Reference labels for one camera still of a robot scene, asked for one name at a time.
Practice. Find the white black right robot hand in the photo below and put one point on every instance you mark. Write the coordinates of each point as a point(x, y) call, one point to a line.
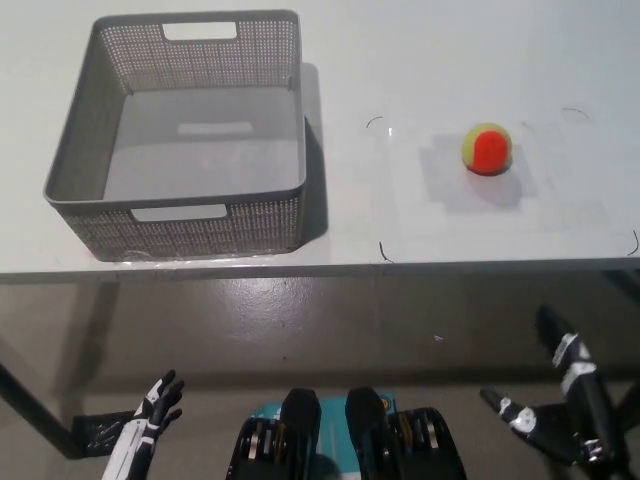
point(580, 380)

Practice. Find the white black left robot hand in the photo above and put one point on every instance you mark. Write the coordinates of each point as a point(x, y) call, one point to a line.
point(142, 425)

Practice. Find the orange and yellow tennis ball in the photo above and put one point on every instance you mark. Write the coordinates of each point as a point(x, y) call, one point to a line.
point(486, 150)

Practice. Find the black floor foot plate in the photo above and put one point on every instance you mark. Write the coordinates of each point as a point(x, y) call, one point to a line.
point(102, 432)

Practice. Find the black metal table leg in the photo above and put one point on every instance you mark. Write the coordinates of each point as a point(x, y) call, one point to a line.
point(35, 400)
point(631, 402)

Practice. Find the grey perforated plastic basket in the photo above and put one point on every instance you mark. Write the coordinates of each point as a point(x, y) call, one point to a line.
point(200, 145)

